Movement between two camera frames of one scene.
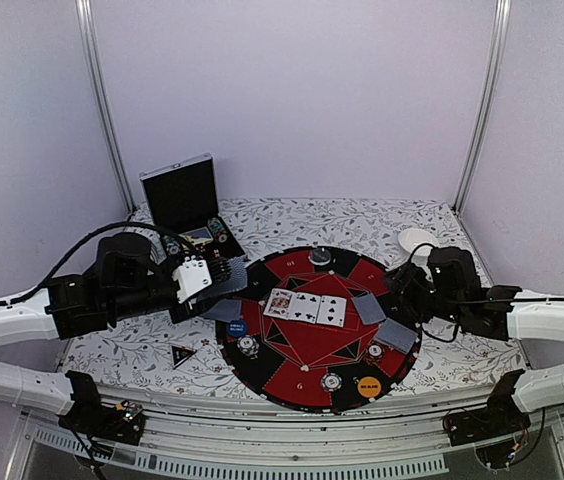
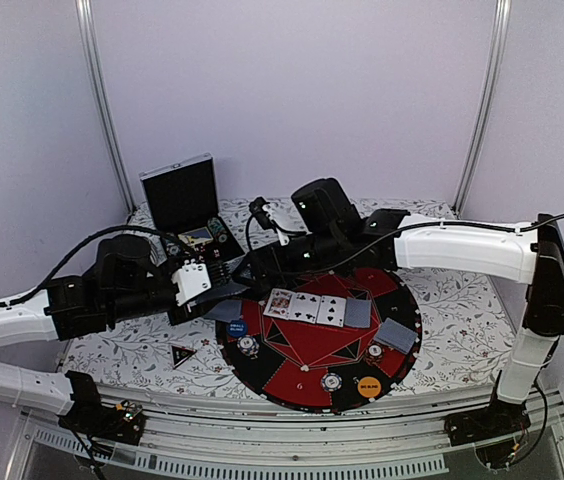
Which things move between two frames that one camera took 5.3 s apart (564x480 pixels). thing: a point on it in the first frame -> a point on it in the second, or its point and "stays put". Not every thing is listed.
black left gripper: (188, 311) stays put
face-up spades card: (332, 311) stays put
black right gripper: (405, 284) -> (270, 256)
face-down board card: (369, 309) -> (358, 313)
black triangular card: (180, 354) stays put
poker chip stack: (248, 345) stays put
